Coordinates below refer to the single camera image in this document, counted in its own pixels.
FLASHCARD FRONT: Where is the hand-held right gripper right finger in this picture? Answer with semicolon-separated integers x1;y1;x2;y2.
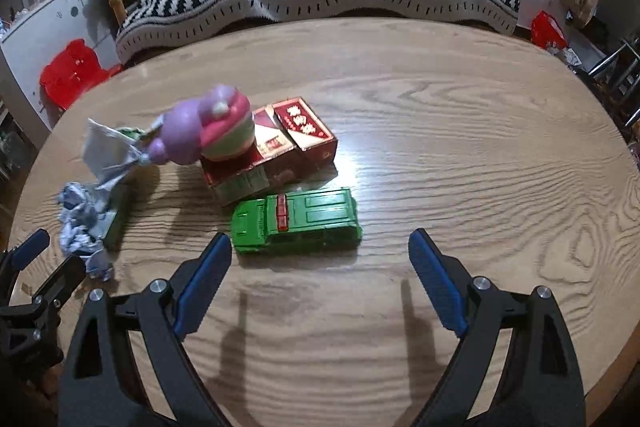
407;228;586;427

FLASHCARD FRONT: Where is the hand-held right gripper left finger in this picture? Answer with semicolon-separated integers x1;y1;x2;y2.
57;232;233;427

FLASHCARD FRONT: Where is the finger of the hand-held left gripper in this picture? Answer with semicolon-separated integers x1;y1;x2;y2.
0;228;51;280
30;255;87;310

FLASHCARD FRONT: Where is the silver blue wrapper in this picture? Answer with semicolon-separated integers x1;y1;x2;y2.
57;182;117;282

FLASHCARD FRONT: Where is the green toy car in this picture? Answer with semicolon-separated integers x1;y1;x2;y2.
231;188;363;256

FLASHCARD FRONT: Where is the red and brown box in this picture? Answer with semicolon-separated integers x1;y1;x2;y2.
200;107;302;206

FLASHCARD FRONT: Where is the white paper sheet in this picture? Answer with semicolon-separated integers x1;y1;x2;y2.
82;118;163;188

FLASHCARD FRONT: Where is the pink purple squishy toy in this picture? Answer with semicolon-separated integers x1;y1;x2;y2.
148;84;257;166

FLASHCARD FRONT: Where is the red bear-shaped plastic chair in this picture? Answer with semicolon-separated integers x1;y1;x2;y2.
40;38;123;112

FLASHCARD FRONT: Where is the white cabinet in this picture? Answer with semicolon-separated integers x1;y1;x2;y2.
0;0;121;142

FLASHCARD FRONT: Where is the red bag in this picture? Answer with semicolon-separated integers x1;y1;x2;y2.
530;11;568;52

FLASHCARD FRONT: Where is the metal frame chair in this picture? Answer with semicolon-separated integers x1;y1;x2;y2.
575;37;640;128

